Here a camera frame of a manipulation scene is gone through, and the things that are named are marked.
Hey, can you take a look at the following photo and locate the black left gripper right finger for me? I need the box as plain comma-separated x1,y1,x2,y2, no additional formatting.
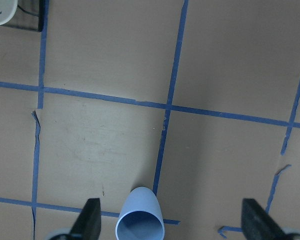
241,198,292,240

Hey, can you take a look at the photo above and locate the black wire mug rack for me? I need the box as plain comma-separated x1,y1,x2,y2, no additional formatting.
5,0,46,33

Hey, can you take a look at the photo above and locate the light blue plastic cup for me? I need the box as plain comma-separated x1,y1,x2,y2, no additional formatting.
115,187,165,240

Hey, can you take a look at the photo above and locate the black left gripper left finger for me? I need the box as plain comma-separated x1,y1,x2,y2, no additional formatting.
69,198,101,240

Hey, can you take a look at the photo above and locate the white ceramic mug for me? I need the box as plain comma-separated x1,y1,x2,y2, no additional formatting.
0,0,18,25

